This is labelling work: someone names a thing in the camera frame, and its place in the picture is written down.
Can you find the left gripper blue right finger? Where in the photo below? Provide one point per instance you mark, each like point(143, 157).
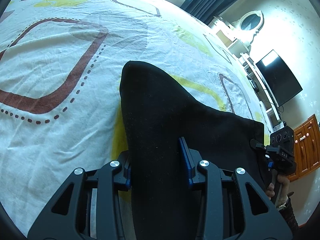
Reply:
point(188, 160)

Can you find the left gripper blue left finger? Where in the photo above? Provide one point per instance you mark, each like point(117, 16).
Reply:
point(127, 171)

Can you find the black pants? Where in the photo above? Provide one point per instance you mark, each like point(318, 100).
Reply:
point(157, 111)

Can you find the right forearm black sleeve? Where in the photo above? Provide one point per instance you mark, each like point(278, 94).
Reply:
point(287, 213)

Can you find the white tv stand shelf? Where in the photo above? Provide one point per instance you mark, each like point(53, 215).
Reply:
point(268, 101)

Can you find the black flat screen television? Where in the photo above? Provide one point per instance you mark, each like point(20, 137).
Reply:
point(280, 79)

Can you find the white vanity dresser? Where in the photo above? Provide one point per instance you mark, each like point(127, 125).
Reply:
point(228, 36)

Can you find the white oval vanity mirror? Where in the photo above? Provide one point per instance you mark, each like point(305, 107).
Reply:
point(252, 21)

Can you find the patterned white bed sheet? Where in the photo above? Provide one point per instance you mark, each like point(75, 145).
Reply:
point(61, 63)

